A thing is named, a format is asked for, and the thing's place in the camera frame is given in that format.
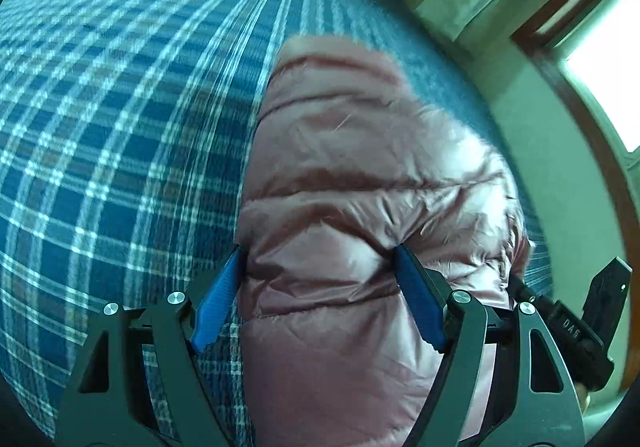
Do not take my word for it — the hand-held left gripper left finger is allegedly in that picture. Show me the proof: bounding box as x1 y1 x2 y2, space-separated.
54 247 246 447

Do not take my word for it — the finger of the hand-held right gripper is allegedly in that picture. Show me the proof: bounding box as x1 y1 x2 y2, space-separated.
507 275 540 305

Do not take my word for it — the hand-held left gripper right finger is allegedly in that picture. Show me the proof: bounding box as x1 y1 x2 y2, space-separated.
394 244 586 447

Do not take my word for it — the pink puffer jacket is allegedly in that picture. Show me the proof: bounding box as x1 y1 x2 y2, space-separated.
235 34 533 447

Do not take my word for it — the bed with blue plaid sheet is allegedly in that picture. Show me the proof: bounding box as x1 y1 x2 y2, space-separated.
0 0 556 447

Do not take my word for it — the wood-framed window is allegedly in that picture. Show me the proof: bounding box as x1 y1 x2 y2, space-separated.
510 0 640 278

